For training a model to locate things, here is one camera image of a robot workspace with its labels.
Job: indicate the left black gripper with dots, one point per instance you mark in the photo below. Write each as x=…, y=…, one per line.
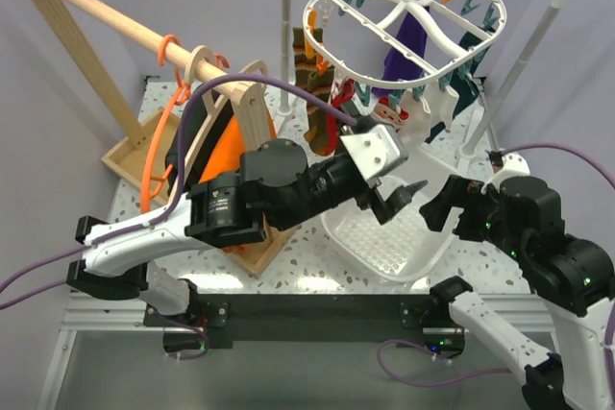
x=387, y=211

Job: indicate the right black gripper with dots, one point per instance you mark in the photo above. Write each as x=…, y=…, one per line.
x=463, y=190

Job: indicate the red santa sock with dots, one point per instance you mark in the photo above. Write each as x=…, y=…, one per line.
x=388, y=110
x=343, y=93

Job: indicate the dark green sock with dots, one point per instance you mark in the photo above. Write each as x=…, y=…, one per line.
x=468, y=92

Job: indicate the white sock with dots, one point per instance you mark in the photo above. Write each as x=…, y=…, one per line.
x=424, y=112

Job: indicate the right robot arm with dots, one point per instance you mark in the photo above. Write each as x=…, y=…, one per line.
x=573, y=277

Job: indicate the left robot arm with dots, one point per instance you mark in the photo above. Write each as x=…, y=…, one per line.
x=274, y=187

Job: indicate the wooden hanger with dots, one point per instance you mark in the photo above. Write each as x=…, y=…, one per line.
x=214, y=107

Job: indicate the orange plastic hanger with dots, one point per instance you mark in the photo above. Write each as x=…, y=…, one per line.
x=150, y=185

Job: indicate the white plastic basin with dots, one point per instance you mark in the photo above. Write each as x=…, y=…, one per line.
x=403, y=250

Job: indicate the striped olive sock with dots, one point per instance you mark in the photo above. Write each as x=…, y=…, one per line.
x=316, y=135
x=305, y=73

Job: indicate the orange cloth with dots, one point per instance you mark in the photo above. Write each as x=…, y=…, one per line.
x=225, y=157

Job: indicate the black cloth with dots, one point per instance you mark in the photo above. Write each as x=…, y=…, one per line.
x=195, y=120

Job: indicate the white drying rack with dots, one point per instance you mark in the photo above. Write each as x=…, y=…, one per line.
x=466, y=151

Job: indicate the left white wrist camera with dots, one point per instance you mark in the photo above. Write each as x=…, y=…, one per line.
x=376, y=152

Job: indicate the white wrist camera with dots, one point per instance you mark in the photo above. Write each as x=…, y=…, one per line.
x=506, y=166
x=376, y=152

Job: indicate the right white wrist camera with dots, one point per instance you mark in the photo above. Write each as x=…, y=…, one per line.
x=506, y=166

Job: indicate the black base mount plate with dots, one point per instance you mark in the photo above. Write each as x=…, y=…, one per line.
x=319, y=318

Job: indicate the aluminium frame rail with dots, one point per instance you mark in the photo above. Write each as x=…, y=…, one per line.
x=105, y=357

